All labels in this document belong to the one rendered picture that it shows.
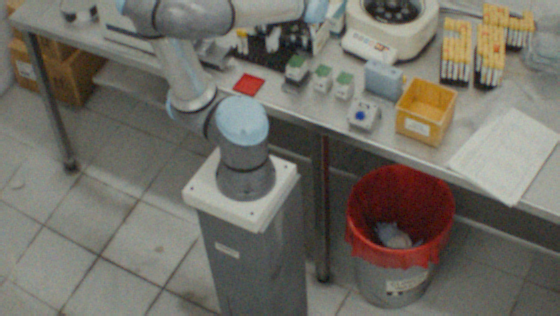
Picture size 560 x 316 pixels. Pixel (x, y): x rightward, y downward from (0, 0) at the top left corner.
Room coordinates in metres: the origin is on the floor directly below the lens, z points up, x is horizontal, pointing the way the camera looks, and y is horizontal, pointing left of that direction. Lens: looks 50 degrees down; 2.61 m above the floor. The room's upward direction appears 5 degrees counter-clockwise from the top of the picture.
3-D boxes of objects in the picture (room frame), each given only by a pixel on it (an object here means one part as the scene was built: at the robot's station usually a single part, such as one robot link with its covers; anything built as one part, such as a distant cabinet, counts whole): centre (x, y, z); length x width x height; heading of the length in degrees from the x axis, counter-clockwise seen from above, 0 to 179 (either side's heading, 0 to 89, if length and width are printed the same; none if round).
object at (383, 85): (1.63, -0.30, 0.92); 0.10 x 0.07 x 0.10; 53
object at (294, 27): (1.70, -0.06, 1.14); 0.09 x 0.08 x 0.12; 14
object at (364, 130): (1.53, -0.24, 0.92); 0.13 x 0.07 x 0.08; 148
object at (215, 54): (1.84, 0.21, 0.92); 0.21 x 0.07 x 0.05; 58
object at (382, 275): (1.57, -0.36, 0.22); 0.38 x 0.37 x 0.44; 58
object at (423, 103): (1.51, -0.40, 0.93); 0.13 x 0.13 x 0.10; 57
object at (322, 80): (1.67, -0.14, 0.91); 0.05 x 0.04 x 0.07; 148
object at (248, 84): (1.70, 0.07, 0.88); 0.07 x 0.07 x 0.01; 58
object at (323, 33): (1.89, -0.06, 0.91); 0.20 x 0.10 x 0.07; 58
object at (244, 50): (1.82, 0.02, 0.93); 0.17 x 0.09 x 0.11; 58
